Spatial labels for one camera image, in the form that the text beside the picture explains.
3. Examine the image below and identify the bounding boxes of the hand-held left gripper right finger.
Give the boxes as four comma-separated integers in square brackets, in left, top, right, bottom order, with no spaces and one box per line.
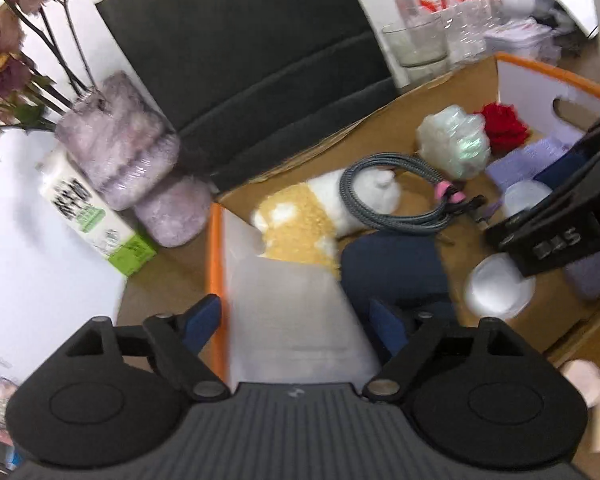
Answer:
[362,298,531,402]

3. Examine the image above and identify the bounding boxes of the yellow and white plush toy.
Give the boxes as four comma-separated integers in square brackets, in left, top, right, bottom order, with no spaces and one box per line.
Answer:
[250,167,403,278]

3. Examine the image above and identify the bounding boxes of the white and green milk carton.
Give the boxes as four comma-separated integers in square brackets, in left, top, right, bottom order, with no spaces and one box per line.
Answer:
[37,147,158,278]

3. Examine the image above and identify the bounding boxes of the dried flowers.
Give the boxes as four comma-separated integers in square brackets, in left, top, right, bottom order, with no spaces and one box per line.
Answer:
[0,0,101,161]

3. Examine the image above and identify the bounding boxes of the white ribbed lid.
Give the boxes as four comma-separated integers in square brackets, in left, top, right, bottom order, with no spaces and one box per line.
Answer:
[465,254,537,321]

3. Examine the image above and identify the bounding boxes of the purple stone vase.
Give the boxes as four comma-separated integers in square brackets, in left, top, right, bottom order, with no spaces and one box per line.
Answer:
[55,71,213,248]

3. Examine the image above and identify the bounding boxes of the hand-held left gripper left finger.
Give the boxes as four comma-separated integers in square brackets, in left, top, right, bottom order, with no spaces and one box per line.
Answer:
[65,294,231,402]

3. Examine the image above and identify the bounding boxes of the clear glass cup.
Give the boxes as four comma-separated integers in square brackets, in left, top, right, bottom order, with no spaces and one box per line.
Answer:
[382,15,448,68]

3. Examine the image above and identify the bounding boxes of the iridescent bubble wrap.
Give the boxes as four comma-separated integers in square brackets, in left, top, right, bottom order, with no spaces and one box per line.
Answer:
[416,105,492,181]

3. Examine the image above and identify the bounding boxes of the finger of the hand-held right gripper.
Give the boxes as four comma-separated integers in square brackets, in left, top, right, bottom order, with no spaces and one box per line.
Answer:
[485,110,600,256]
[534,152,588,193]

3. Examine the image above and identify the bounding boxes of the white round container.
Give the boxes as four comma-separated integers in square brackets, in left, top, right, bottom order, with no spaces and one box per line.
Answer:
[502,180,553,218]

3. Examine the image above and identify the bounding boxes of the clear plastic container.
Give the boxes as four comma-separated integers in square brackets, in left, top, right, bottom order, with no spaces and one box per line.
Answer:
[485,17,556,61]

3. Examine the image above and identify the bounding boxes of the red cardboard box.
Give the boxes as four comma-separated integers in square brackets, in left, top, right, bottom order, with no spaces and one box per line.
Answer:
[207,51,600,386]

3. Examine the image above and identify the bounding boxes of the white device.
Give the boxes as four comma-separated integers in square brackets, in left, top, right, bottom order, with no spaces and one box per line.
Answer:
[530,0,600,41]

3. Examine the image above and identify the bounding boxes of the black zip pouch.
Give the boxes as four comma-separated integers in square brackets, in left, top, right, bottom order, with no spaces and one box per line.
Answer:
[340,234,453,321]

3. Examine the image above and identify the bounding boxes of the dark braided charging cable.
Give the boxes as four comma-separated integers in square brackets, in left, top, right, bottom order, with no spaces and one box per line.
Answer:
[339,152,488,235]

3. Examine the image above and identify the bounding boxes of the black chair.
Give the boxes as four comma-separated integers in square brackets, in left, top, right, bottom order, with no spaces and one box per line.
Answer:
[95,0,398,193]

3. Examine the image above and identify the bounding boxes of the red rose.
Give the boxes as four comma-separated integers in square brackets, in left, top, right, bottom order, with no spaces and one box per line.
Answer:
[474,102,531,153]

